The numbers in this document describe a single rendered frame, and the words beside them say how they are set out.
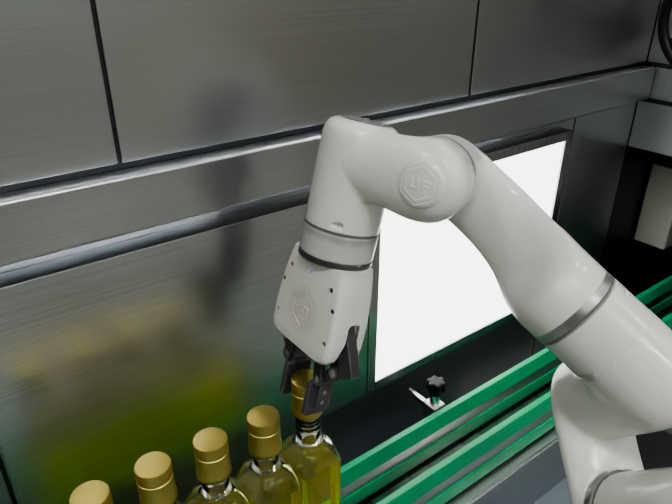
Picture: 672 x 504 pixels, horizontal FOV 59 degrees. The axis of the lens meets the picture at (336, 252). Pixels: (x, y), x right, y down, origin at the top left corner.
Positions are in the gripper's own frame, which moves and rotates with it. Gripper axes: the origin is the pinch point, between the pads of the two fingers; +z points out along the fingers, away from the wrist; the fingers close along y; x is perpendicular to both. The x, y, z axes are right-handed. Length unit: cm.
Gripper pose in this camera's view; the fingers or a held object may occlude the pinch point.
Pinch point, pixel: (306, 385)
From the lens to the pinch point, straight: 66.1
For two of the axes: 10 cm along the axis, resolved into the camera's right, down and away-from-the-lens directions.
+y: 6.0, 3.6, -7.1
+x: 7.7, -0.4, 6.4
